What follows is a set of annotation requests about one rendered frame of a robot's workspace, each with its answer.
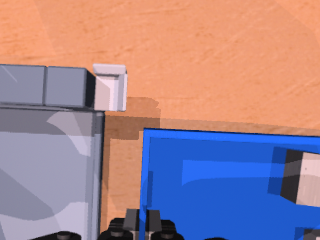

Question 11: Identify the blue bin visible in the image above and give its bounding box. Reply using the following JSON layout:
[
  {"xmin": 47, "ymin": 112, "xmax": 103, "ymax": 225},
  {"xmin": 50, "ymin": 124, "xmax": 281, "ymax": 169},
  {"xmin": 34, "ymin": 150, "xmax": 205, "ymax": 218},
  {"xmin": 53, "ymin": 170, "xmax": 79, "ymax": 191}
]
[{"xmin": 139, "ymin": 128, "xmax": 320, "ymax": 240}]

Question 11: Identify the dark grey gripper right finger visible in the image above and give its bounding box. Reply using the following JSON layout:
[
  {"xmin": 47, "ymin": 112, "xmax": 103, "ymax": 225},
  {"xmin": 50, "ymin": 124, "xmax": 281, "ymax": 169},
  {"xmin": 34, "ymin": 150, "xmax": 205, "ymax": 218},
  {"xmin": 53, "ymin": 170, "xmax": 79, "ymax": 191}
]
[{"xmin": 145, "ymin": 209, "xmax": 227, "ymax": 240}]

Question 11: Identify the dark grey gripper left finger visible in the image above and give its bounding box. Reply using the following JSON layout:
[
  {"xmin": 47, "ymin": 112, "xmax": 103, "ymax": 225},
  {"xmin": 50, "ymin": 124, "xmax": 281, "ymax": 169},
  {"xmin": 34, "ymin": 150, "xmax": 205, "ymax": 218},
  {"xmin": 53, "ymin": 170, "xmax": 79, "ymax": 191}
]
[{"xmin": 30, "ymin": 209, "xmax": 140, "ymax": 240}]

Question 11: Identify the grey metal block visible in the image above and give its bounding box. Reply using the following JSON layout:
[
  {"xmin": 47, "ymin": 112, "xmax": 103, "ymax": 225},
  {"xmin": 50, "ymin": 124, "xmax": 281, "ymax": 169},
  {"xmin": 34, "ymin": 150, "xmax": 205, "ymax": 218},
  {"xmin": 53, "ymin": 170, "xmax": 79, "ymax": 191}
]
[{"xmin": 280, "ymin": 149, "xmax": 320, "ymax": 207}]

